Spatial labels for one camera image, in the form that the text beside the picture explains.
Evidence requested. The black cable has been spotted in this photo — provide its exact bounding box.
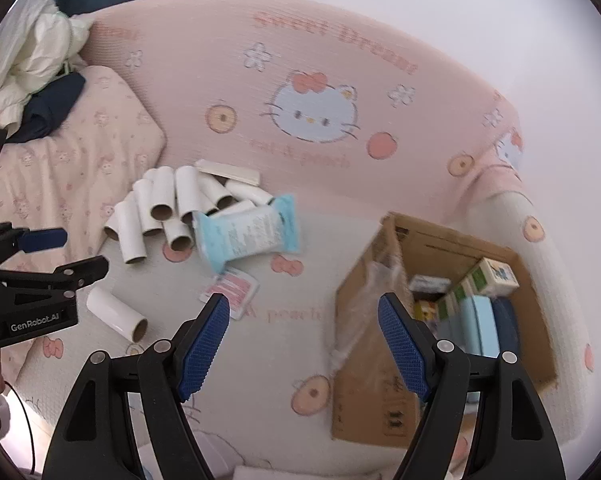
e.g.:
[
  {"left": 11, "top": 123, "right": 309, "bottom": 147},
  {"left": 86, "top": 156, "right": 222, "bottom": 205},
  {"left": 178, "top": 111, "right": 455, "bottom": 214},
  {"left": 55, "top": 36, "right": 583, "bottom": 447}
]
[{"left": 3, "top": 382, "right": 36, "bottom": 473}]

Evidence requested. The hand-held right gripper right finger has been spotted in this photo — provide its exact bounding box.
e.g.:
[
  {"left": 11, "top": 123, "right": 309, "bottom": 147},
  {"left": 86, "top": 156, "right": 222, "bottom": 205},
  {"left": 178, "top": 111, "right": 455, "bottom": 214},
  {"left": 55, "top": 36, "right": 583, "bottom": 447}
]
[{"left": 377, "top": 292, "right": 567, "bottom": 480}]

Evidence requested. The small white box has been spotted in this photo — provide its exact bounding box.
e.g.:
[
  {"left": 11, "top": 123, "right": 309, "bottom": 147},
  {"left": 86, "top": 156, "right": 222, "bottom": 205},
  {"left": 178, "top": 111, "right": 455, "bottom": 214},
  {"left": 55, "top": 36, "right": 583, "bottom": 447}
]
[{"left": 409, "top": 274, "right": 453, "bottom": 297}]

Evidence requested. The pink cartoon printed blanket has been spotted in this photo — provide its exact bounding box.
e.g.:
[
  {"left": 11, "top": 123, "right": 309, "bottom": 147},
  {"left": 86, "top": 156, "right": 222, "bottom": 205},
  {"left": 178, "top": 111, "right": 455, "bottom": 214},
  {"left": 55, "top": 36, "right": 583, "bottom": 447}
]
[{"left": 5, "top": 0, "right": 598, "bottom": 480}]

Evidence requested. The flat white cardboard strip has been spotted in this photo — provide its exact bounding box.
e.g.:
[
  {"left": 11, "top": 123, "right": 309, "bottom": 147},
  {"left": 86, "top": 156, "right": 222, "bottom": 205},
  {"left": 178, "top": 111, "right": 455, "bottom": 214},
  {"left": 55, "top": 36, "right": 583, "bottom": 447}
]
[{"left": 195, "top": 159, "right": 261, "bottom": 187}]

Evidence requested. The dark blue pack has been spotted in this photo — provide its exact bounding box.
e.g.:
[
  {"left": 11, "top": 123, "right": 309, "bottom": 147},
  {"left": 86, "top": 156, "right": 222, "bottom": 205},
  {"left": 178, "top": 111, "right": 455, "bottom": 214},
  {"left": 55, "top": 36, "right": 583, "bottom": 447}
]
[{"left": 490, "top": 297, "right": 523, "bottom": 356}]

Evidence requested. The green and white carton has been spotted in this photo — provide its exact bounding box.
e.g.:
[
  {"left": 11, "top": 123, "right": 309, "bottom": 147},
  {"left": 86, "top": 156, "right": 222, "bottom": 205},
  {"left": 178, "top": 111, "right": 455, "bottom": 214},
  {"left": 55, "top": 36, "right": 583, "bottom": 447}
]
[
  {"left": 467, "top": 257, "right": 518, "bottom": 297},
  {"left": 437, "top": 280, "right": 477, "bottom": 322}
]

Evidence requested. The pink printed pillow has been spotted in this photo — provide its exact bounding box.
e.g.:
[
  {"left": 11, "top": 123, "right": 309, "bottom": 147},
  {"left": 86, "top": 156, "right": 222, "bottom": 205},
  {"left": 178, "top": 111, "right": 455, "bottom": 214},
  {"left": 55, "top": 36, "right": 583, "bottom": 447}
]
[{"left": 0, "top": 65, "right": 167, "bottom": 376}]

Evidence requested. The single white cardboard tube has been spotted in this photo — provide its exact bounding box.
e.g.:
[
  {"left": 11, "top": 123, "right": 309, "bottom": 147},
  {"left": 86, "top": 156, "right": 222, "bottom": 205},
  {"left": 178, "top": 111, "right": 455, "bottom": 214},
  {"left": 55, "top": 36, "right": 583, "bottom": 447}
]
[{"left": 86, "top": 286, "right": 148, "bottom": 343}]

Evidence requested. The navy blue cloth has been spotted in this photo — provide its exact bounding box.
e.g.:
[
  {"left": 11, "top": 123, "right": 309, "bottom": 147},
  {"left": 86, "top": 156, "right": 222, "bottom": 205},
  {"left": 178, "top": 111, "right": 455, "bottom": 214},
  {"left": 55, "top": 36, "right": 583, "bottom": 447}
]
[{"left": 18, "top": 71, "right": 87, "bottom": 143}]

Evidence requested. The pile of white paper rolls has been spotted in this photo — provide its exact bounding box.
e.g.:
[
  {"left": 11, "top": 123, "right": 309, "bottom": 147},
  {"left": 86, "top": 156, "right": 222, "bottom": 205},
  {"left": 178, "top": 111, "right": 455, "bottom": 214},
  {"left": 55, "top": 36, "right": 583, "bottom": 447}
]
[{"left": 103, "top": 165, "right": 276, "bottom": 265}]

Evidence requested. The blue wet wipe packet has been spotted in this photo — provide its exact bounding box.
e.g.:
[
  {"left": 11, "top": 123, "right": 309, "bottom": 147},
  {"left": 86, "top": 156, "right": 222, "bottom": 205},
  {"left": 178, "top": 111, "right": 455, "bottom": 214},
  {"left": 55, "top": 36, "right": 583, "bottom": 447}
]
[{"left": 193, "top": 194, "right": 301, "bottom": 276}]

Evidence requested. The light blue box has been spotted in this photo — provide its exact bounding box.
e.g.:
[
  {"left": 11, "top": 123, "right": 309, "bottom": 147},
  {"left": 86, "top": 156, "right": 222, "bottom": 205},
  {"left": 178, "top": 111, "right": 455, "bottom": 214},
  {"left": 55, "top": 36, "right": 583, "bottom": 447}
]
[{"left": 453, "top": 295, "right": 498, "bottom": 403}]

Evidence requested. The yellow small pack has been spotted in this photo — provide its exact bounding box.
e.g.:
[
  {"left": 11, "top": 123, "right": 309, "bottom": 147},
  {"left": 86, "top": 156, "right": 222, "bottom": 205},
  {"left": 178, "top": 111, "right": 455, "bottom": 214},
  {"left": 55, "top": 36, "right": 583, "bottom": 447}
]
[{"left": 414, "top": 300, "right": 441, "bottom": 332}]

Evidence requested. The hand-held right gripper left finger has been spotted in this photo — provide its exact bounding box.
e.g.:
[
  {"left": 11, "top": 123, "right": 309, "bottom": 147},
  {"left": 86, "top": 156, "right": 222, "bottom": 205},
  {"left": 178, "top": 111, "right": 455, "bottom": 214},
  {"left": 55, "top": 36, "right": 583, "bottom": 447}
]
[{"left": 41, "top": 292, "right": 231, "bottom": 480}]

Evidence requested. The pink striped sachet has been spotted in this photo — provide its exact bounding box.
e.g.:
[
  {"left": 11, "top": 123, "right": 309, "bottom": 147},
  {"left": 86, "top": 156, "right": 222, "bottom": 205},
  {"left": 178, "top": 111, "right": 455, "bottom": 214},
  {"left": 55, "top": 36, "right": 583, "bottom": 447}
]
[{"left": 199, "top": 267, "right": 260, "bottom": 321}]

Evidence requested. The white crumpled garment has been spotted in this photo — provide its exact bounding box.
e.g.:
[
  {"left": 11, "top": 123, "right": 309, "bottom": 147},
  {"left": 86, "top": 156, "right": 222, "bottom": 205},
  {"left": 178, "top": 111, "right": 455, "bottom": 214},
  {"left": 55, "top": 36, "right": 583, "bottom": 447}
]
[{"left": 0, "top": 0, "right": 96, "bottom": 128}]

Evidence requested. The brown cardboard box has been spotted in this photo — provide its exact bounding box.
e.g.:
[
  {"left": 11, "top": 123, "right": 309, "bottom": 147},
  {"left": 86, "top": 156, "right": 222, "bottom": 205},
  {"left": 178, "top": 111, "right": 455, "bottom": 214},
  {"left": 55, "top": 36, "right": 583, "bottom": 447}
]
[{"left": 330, "top": 211, "right": 558, "bottom": 448}]

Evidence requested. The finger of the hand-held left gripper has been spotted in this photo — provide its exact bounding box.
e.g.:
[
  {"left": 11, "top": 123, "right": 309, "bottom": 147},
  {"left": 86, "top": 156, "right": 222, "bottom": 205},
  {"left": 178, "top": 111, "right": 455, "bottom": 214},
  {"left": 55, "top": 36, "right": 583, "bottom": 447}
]
[
  {"left": 0, "top": 225, "right": 68, "bottom": 268},
  {"left": 0, "top": 256, "right": 108, "bottom": 306}
]

